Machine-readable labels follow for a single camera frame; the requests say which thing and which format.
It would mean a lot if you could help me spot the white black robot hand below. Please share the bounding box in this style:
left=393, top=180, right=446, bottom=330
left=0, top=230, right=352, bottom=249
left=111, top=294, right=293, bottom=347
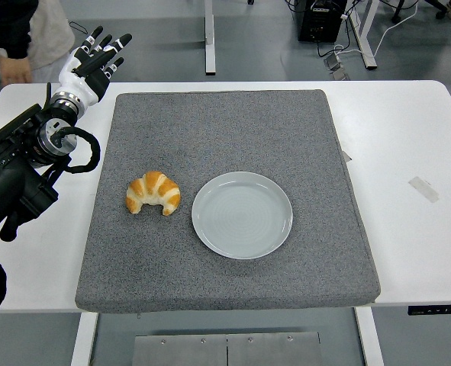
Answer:
left=52, top=25, right=133, bottom=107

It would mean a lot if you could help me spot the golden croissant bread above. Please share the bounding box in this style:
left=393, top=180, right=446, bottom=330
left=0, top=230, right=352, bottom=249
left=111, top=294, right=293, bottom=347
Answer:
left=125, top=170, right=182, bottom=217

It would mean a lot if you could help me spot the light grey round plate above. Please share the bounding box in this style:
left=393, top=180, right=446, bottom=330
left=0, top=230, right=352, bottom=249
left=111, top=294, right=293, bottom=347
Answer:
left=191, top=171, right=294, bottom=261

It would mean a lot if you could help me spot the grey metal plate with screws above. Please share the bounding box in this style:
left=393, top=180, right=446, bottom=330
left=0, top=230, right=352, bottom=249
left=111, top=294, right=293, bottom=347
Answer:
left=133, top=331, right=323, bottom=366

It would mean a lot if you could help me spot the person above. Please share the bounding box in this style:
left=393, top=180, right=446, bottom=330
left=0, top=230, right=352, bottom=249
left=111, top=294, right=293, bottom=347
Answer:
left=0, top=0, right=76, bottom=87

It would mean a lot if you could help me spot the person's hand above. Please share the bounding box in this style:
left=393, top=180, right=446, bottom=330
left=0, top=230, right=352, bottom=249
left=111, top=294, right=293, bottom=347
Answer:
left=0, top=56, right=34, bottom=87

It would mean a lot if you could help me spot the white desk leg with foot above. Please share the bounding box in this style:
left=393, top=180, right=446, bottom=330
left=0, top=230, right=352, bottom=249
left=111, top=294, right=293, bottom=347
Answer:
left=349, top=0, right=379, bottom=70
left=204, top=0, right=216, bottom=75

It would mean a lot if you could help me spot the grey speckled square mat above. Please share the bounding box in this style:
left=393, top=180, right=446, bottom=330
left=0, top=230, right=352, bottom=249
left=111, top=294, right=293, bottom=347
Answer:
left=74, top=89, right=382, bottom=314

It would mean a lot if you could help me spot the black computer case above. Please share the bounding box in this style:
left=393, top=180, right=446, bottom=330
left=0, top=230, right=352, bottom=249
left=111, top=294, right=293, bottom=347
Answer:
left=297, top=0, right=348, bottom=43

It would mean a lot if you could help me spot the white table leg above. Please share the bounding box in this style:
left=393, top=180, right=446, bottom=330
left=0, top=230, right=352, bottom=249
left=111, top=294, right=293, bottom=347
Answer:
left=354, top=307, right=385, bottom=366
left=70, top=312, right=99, bottom=366

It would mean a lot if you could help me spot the clear tape strip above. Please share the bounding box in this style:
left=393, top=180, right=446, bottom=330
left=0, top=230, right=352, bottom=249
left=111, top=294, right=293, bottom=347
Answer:
left=408, top=175, right=440, bottom=204

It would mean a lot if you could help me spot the black chair base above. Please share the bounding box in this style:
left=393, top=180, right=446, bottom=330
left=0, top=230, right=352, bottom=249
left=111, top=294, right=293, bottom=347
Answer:
left=392, top=0, right=449, bottom=22

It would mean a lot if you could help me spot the black table control panel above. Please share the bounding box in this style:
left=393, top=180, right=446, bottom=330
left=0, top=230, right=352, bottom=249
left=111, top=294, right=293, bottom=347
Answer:
left=407, top=303, right=451, bottom=316

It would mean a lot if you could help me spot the thin black floor cable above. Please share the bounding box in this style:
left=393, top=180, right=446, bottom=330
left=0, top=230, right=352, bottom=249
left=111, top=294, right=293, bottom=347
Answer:
left=68, top=21, right=89, bottom=37

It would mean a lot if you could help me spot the white floor cable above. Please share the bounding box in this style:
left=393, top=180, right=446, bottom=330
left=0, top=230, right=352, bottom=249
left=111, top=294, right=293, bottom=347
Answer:
left=333, top=0, right=420, bottom=58

